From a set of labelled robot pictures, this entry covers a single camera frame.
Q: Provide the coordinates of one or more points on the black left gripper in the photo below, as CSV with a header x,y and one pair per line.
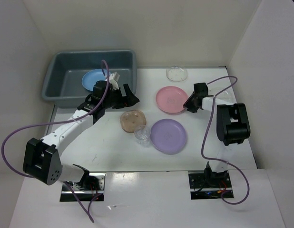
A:
x,y
126,101

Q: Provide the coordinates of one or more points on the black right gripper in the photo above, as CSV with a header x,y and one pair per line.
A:
x,y
188,104

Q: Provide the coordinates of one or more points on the pink plastic plate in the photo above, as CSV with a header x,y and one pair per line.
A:
x,y
170,99

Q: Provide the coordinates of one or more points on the clear plastic cup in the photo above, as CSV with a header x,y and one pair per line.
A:
x,y
142,134

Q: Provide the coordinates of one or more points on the blue plastic plate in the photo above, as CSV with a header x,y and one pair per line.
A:
x,y
90,78

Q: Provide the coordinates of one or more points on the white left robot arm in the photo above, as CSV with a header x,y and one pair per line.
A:
x,y
42,156

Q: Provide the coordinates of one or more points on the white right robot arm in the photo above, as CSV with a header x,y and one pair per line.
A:
x,y
232,126

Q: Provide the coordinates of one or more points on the grey plastic bin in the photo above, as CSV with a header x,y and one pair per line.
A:
x,y
62,84

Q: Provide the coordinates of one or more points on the brown translucent square plate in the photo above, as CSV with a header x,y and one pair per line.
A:
x,y
130,120

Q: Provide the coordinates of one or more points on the clear dish at back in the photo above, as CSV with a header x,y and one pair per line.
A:
x,y
176,74

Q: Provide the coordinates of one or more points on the clear bowl at right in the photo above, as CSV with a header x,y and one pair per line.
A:
x,y
225,95

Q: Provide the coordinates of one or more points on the purple plastic plate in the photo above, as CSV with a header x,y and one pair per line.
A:
x,y
168,136

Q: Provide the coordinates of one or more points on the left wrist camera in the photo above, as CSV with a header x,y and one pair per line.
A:
x,y
113,79

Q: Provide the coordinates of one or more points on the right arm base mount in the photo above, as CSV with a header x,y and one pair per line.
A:
x,y
208,184

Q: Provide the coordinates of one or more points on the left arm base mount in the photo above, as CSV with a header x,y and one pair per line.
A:
x,y
93,187

